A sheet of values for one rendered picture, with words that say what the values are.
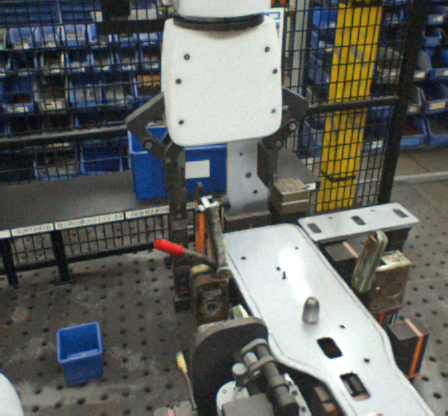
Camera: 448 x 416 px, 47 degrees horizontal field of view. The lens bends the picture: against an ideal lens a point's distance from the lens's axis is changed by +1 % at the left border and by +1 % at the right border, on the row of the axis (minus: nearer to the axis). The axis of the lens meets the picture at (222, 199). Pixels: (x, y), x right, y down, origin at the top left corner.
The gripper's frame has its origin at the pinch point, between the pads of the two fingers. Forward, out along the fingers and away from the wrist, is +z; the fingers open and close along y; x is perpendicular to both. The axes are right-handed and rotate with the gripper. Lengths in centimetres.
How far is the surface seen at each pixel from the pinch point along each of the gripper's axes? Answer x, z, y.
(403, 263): 27, 42, 46
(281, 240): 48, 46, 28
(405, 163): 248, 152, 214
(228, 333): 5.8, 27.1, 2.3
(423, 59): 189, 54, 166
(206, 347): 5.8, 28.7, -0.8
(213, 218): 33.1, 26.6, 7.7
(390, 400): 2, 45, 28
